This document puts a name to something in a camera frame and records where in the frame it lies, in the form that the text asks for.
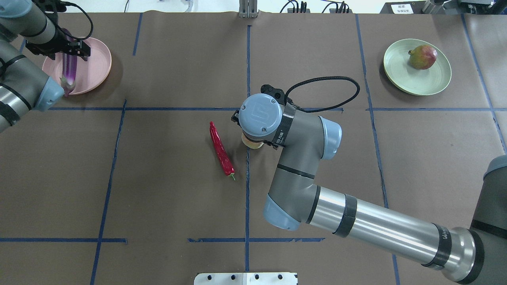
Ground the green plate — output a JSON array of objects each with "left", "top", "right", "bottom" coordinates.
[{"left": 383, "top": 38, "right": 452, "bottom": 96}]

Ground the red apple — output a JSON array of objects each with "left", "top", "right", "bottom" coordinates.
[{"left": 408, "top": 44, "right": 438, "bottom": 70}]

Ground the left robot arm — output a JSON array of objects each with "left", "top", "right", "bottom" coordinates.
[{"left": 0, "top": 0, "right": 91, "bottom": 131}]

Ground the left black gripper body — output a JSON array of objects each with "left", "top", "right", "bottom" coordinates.
[{"left": 25, "top": 29, "right": 91, "bottom": 61}]

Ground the aluminium frame post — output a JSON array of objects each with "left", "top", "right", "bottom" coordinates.
[{"left": 238, "top": 0, "right": 258, "bottom": 19}]

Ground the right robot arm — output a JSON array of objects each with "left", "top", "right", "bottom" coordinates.
[{"left": 232, "top": 93, "right": 506, "bottom": 285}]

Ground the purple eggplant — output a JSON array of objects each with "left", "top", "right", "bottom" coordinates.
[{"left": 60, "top": 53, "right": 77, "bottom": 97}]

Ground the pale peach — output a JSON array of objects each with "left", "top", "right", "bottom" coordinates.
[{"left": 241, "top": 133, "right": 264, "bottom": 150}]

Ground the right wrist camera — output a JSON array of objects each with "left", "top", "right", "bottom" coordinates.
[{"left": 260, "top": 84, "right": 286, "bottom": 105}]

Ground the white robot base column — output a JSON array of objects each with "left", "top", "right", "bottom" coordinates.
[{"left": 194, "top": 272, "right": 299, "bottom": 285}]

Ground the pink plate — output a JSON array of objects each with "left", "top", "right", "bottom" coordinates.
[{"left": 42, "top": 38, "right": 112, "bottom": 95}]

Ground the white paper label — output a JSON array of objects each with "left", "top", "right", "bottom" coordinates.
[{"left": 391, "top": 3, "right": 414, "bottom": 14}]

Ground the red chili pepper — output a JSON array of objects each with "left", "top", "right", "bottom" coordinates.
[{"left": 209, "top": 122, "right": 236, "bottom": 181}]

